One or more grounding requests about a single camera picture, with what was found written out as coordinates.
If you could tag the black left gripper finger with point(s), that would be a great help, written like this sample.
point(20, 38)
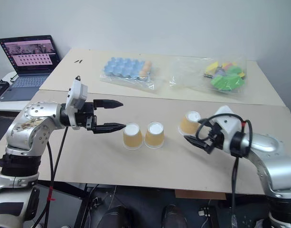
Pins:
point(107, 104)
point(107, 127)

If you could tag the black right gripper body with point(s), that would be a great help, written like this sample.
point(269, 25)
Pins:
point(215, 140)

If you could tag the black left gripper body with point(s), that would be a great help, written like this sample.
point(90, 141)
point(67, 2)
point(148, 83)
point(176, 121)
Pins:
point(88, 116)

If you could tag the yellow paper cup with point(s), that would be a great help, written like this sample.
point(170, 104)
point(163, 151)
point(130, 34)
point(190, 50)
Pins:
point(188, 126)
point(132, 139)
point(154, 137)

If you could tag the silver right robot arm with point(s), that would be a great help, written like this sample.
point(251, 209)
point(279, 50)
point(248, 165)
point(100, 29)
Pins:
point(273, 161)

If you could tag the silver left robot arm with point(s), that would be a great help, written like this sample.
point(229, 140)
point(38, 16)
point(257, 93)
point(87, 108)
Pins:
point(33, 118)

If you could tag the blue egg tray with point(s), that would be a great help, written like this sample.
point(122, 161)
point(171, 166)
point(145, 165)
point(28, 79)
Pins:
point(122, 67)

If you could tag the large green toy block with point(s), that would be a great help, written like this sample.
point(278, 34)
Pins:
point(227, 82)

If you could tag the tan egg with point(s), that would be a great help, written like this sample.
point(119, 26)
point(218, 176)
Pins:
point(148, 64)
point(145, 69)

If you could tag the grey purple toy block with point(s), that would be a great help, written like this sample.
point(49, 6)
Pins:
point(220, 72)

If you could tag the clear plastic bag, toy blocks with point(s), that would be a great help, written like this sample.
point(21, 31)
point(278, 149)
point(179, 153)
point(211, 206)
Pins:
point(183, 73)

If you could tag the yellow toy block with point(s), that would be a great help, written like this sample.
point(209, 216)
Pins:
point(211, 67)

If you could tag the small green toy block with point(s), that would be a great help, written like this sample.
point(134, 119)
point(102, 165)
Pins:
point(234, 70)

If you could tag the red toy block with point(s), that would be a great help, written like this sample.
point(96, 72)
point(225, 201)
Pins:
point(226, 65)

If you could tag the small black connector box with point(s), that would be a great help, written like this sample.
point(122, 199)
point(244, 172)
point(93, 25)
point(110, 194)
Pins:
point(203, 211)

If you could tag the dark rounded shape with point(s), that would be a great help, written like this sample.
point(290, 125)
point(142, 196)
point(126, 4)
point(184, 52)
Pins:
point(116, 217)
point(173, 217)

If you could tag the open blue laptop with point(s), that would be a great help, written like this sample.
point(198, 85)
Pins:
point(29, 57)

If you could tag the black panel under table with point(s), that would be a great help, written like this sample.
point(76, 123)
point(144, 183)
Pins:
point(64, 206)

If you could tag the white side table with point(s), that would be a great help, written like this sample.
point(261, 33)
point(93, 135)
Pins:
point(7, 75)

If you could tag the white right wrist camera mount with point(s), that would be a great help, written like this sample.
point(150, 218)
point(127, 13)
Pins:
point(228, 127)

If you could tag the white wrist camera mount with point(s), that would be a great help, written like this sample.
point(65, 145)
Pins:
point(228, 127)
point(77, 93)

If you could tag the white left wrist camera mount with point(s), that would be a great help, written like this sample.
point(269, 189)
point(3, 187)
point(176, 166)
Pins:
point(77, 93)

